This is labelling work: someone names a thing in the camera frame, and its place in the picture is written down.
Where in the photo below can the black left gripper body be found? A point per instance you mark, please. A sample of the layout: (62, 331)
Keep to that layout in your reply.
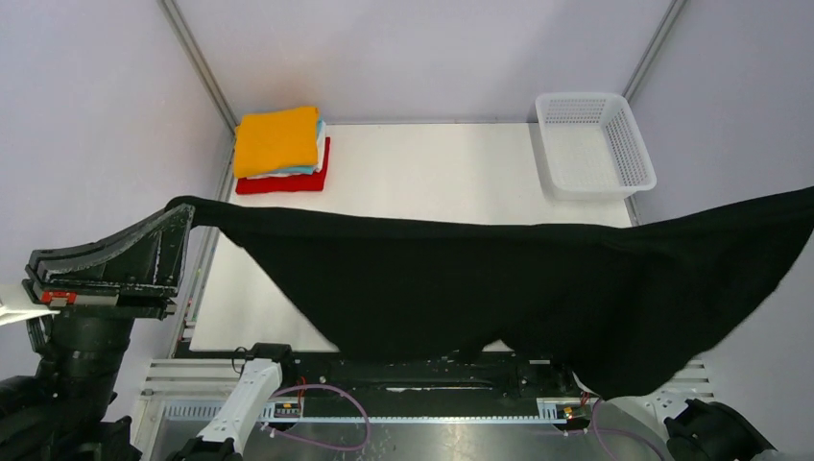
(125, 301)

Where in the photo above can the black t-shirt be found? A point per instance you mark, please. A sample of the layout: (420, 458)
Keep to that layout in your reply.
(624, 308)

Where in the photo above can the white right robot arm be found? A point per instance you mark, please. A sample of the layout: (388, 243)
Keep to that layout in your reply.
(680, 429)

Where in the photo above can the red folded t-shirt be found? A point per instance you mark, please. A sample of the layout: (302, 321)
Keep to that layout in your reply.
(297, 183)

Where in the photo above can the orange folded t-shirt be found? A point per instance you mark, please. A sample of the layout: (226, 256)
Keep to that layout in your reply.
(259, 133)

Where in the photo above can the light blue folded t-shirt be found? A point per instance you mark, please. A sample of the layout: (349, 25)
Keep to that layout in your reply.
(301, 145)

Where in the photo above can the white folded t-shirt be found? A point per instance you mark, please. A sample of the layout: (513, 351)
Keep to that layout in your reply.
(282, 165)

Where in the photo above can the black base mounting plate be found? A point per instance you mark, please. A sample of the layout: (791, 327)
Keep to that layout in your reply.
(497, 387)

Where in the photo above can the white plastic basket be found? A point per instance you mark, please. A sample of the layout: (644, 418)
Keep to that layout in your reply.
(592, 147)

